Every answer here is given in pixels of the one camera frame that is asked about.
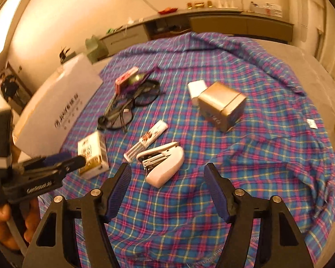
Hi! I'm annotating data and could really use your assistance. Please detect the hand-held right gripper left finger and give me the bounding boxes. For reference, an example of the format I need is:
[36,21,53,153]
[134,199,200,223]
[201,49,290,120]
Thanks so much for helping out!
[22,162,132,268]

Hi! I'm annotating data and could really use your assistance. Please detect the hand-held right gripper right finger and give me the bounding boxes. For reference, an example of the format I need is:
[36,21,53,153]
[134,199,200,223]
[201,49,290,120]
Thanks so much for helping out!
[204,162,314,268]

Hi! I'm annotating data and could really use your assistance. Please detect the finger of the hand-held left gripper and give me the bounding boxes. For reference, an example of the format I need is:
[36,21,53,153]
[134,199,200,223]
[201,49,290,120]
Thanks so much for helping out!
[21,152,72,171]
[28,156,87,180]

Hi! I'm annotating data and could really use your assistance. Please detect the small gold white box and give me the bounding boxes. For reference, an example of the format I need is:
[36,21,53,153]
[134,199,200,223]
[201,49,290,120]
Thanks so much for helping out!
[77,132,109,180]

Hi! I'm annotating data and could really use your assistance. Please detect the large white cardboard box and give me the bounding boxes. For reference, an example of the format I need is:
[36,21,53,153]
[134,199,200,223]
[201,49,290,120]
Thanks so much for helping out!
[13,54,104,157]

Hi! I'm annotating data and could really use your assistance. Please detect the purple silver action figure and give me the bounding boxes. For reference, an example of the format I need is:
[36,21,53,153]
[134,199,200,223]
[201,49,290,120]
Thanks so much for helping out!
[107,65,162,118]

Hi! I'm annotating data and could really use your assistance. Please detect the white plug charger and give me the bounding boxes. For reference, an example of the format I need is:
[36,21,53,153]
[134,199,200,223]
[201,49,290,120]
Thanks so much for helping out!
[188,80,207,107]

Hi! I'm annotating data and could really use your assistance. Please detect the green plastic container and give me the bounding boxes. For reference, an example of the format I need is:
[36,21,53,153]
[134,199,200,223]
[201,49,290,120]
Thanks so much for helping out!
[85,35,109,62]

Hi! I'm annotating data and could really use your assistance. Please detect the blue pink plaid cloth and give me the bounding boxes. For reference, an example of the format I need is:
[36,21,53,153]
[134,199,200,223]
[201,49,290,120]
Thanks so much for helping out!
[38,32,335,268]

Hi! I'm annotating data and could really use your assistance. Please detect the black marker pen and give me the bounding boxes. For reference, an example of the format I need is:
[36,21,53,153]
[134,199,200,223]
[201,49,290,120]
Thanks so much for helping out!
[98,89,134,130]

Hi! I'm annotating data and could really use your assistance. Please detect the white stapler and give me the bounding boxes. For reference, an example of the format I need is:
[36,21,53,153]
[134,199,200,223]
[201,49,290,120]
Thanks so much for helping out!
[136,141,185,188]

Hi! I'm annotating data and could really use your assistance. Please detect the white printed refill tube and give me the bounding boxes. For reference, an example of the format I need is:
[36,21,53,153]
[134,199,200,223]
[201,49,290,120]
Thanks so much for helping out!
[124,119,168,163]

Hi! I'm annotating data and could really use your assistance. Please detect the gold metal tin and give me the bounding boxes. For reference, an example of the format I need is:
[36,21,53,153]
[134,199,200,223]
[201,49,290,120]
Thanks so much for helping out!
[198,82,247,133]

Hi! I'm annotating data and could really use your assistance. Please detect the red card box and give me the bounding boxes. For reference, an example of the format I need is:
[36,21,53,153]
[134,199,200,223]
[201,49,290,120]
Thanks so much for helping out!
[115,67,140,94]

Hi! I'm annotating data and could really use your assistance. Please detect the small potted plant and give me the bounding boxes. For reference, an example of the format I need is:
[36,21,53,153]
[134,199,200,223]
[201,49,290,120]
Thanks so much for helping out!
[59,46,72,62]

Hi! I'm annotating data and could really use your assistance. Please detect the clear tape roll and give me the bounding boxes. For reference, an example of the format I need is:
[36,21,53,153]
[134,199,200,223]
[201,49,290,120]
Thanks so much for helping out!
[130,73,150,88]

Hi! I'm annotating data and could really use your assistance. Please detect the black eyeglasses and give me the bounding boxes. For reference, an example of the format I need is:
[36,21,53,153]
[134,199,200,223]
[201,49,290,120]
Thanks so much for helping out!
[106,80,161,134]

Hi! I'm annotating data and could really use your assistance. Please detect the long grey sideboard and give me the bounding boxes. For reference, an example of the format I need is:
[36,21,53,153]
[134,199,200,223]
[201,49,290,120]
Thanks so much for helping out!
[99,7,295,59]

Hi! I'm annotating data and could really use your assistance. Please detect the gold ornaments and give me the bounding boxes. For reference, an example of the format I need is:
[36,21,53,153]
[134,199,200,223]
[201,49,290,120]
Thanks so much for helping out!
[187,1,214,8]

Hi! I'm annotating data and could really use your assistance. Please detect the white desk organizer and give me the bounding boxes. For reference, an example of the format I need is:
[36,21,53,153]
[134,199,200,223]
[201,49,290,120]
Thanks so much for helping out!
[250,1,284,17]

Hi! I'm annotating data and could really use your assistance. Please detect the clear glass vessels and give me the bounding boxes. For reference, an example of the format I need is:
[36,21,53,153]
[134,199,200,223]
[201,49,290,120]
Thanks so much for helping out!
[215,0,238,9]

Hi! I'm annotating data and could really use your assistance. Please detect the black hanging cable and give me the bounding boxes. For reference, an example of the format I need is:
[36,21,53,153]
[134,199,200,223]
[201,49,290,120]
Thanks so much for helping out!
[140,0,160,13]

